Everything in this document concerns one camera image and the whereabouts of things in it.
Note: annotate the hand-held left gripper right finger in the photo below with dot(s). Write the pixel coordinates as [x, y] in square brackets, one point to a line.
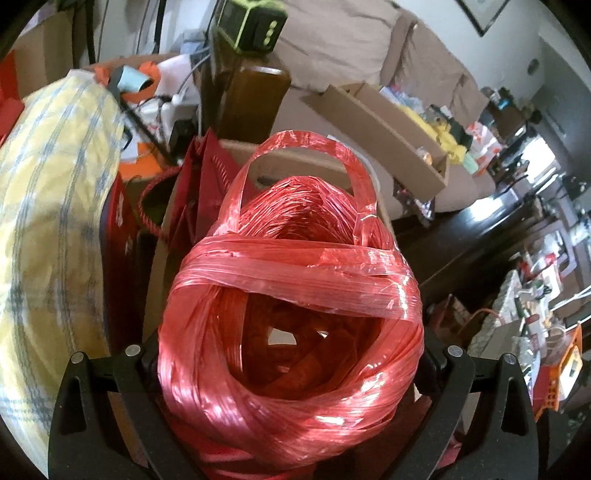
[450, 383]

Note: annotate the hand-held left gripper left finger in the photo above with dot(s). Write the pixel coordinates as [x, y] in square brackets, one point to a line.
[138, 383]

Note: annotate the cardboard storage box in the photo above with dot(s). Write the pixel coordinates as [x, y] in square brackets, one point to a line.
[154, 300]

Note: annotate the dark red handbag-shaped box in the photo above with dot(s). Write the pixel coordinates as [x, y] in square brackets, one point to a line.
[117, 258]

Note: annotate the red plastic twine ball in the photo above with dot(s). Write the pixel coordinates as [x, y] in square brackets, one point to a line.
[286, 378]

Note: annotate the orange plastic crate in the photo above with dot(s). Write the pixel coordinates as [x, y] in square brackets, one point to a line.
[561, 369]

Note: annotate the pile of mixed clutter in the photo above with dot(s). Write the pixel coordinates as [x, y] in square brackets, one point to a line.
[531, 300]

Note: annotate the yellow plaid tablecloth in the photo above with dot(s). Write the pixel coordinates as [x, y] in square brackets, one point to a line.
[51, 230]

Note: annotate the beige sofa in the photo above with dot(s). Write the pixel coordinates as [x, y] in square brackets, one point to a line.
[466, 191]

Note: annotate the yellow cloth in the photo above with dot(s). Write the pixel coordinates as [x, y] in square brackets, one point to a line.
[443, 138]

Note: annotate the white orange paper bag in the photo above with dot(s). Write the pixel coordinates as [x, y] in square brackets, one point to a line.
[485, 138]

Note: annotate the long shallow cardboard box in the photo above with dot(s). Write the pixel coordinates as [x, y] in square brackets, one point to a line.
[369, 138]

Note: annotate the dark wooden cabinet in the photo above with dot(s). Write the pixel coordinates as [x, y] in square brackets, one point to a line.
[508, 120]

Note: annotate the white power strip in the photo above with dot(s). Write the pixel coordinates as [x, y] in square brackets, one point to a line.
[180, 99]

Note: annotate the beige sofa cushion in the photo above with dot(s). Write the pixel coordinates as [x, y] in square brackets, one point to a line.
[332, 46]
[429, 60]
[471, 92]

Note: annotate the light blue hair dryer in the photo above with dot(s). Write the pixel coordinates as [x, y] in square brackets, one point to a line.
[134, 79]

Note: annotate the brown wooden armrest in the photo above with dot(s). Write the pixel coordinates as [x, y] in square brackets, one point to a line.
[258, 101]

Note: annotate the framed ink painting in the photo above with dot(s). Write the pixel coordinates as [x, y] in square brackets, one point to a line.
[485, 14]

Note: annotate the green framed black cube device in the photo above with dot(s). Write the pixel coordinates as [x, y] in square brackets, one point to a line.
[240, 23]

